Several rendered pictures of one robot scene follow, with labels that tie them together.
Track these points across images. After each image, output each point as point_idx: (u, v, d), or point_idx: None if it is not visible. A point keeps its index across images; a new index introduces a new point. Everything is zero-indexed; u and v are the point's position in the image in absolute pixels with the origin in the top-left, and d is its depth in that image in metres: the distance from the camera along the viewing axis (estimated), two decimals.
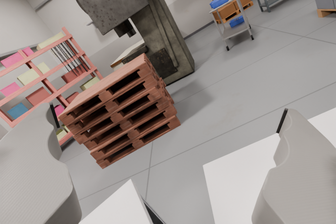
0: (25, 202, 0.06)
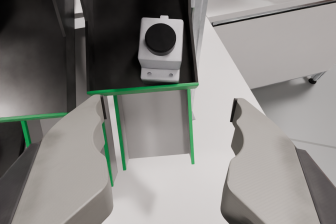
0: (66, 185, 0.07)
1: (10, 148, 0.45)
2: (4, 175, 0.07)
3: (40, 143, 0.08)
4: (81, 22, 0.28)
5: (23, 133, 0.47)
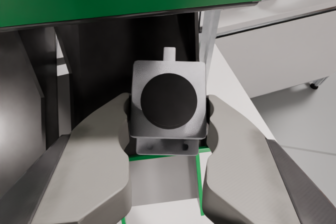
0: (88, 180, 0.07)
1: None
2: (36, 162, 0.07)
3: (70, 135, 0.09)
4: (66, 68, 0.23)
5: None
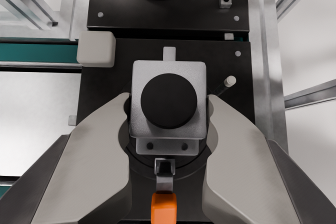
0: (88, 180, 0.07)
1: None
2: (36, 162, 0.07)
3: (70, 135, 0.09)
4: None
5: (253, 93, 0.28)
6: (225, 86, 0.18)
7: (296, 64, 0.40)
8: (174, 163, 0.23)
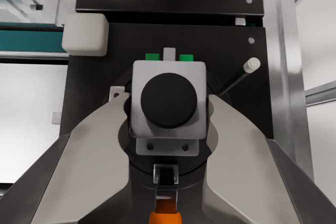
0: (88, 180, 0.07)
1: (254, 113, 0.23)
2: (36, 162, 0.07)
3: (70, 135, 0.09)
4: None
5: (269, 87, 0.24)
6: (245, 72, 0.14)
7: (311, 57, 0.36)
8: (177, 170, 0.19)
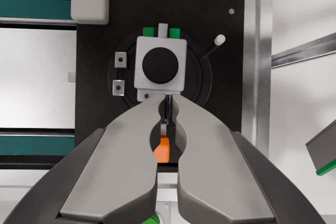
0: (117, 177, 0.07)
1: (229, 73, 0.29)
2: (73, 151, 0.08)
3: (105, 129, 0.09)
4: None
5: (243, 52, 0.29)
6: (215, 44, 0.20)
7: (289, 22, 0.41)
8: (167, 115, 0.26)
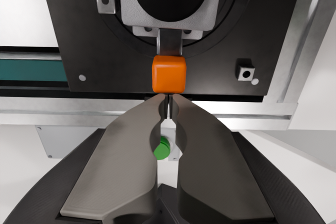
0: (117, 177, 0.07)
1: None
2: (73, 151, 0.08)
3: (105, 129, 0.09)
4: None
5: None
6: None
7: None
8: (181, 42, 0.18)
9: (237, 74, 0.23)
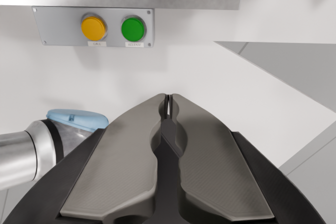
0: (117, 177, 0.07)
1: None
2: (73, 151, 0.08)
3: (105, 129, 0.09)
4: None
5: None
6: None
7: None
8: None
9: None
